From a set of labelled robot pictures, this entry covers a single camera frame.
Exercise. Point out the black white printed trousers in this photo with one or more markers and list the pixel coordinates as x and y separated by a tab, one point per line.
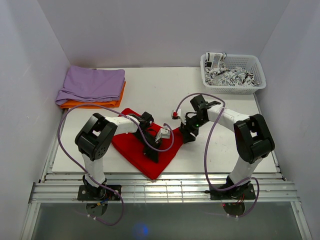
216	73

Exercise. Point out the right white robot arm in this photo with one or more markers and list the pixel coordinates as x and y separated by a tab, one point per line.
253	139

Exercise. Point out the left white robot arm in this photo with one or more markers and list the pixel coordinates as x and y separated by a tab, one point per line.
95	137

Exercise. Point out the red trousers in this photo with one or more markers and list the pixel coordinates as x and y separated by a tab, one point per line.
132	150

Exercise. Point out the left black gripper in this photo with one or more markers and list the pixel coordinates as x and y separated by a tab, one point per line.
151	152

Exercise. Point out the white plastic basket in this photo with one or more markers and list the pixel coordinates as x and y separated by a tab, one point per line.
249	63

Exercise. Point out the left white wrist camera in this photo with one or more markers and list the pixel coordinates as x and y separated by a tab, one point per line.
163	133

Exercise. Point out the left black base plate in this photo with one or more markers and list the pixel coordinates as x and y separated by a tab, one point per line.
84	195

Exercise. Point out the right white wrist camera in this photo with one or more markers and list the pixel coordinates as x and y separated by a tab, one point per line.
178	114

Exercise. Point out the folded purple trousers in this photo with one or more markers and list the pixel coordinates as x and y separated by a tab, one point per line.
91	85

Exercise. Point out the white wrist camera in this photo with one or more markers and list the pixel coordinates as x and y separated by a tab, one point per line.
178	114
163	133

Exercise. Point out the aluminium frame rail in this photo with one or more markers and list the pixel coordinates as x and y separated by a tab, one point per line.
169	188

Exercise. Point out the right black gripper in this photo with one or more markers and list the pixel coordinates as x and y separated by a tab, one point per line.
186	130

